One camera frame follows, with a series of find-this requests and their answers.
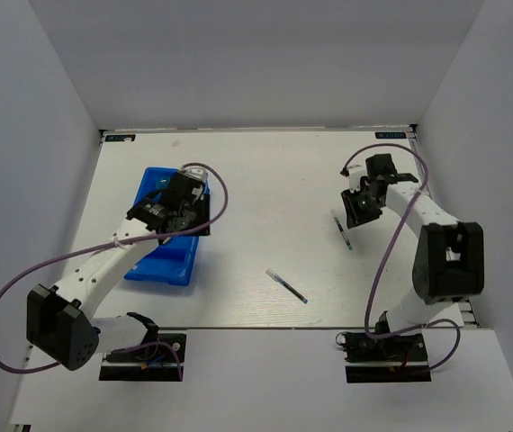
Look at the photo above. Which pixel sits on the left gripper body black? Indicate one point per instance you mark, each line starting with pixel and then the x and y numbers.
pixel 200 211

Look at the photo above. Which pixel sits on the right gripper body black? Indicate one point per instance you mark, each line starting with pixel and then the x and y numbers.
pixel 360 205

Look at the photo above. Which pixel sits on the green ink pen refill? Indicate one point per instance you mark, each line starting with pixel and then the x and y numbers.
pixel 341 229

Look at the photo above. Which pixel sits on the blue ink pen refill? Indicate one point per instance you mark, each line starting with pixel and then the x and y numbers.
pixel 277 278

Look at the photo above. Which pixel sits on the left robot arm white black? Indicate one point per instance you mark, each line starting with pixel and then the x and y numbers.
pixel 61 320

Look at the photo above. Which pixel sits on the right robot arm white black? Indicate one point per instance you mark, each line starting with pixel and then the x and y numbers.
pixel 448 266

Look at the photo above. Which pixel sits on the blue transparent tape roll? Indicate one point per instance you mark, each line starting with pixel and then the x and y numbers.
pixel 162 183

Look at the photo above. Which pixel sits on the blue plastic compartment tray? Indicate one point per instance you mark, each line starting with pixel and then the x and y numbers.
pixel 172 261

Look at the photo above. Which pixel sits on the right table corner label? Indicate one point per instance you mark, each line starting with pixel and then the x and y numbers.
pixel 390 135

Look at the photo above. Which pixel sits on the table corner label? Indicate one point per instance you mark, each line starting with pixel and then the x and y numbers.
pixel 390 135
pixel 119 137

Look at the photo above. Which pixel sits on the left table corner label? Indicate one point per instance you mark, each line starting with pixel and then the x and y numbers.
pixel 119 137

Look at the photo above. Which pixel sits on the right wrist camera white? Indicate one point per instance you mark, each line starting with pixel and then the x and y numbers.
pixel 353 174

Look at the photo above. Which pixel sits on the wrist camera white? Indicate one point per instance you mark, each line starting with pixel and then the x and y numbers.
pixel 197 173
pixel 353 174

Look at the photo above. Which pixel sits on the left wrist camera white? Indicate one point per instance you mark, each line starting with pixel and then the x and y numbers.
pixel 197 173

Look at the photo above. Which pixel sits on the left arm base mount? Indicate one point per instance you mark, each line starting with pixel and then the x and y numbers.
pixel 161 363

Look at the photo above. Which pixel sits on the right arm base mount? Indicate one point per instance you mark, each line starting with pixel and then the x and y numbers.
pixel 401 359

